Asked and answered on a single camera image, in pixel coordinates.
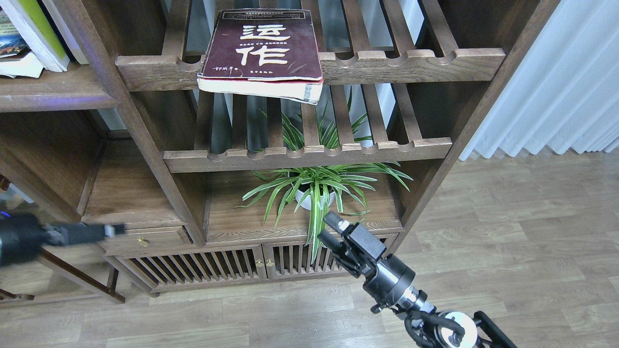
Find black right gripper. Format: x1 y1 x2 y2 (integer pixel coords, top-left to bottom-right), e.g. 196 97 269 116
318 211 436 315

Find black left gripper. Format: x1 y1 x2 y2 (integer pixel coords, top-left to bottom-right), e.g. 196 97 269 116
0 214 126 267

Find maroon book white characters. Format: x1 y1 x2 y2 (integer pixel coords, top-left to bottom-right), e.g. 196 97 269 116
197 8 324 105

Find yellow green cover book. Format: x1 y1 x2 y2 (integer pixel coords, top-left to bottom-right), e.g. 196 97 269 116
0 0 70 73

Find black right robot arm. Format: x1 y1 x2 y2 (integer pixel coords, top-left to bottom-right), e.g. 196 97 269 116
318 212 515 348

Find white plant pot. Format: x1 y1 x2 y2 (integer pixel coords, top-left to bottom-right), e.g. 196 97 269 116
295 188 336 211

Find green spider plant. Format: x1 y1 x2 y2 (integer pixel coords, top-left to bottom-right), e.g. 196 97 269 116
236 92 413 264

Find dark wooden bookshelf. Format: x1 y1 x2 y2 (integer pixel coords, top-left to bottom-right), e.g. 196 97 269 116
1 0 559 295

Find white pleated curtain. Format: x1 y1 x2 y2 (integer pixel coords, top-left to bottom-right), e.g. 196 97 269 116
458 0 619 160

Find dark wooden side frame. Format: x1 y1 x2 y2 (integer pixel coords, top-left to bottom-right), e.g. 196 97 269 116
0 242 126 309

